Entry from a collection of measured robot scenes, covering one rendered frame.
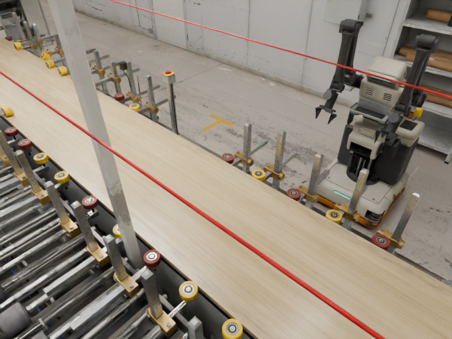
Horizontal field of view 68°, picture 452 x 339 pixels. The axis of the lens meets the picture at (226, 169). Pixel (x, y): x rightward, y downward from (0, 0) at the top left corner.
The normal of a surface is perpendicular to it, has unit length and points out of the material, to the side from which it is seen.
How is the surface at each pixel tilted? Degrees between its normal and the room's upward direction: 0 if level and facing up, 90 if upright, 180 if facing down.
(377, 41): 90
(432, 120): 90
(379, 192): 0
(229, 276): 0
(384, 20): 90
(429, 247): 0
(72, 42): 90
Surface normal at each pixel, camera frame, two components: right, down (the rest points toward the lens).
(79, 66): 0.74, 0.42
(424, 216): 0.00, -0.77
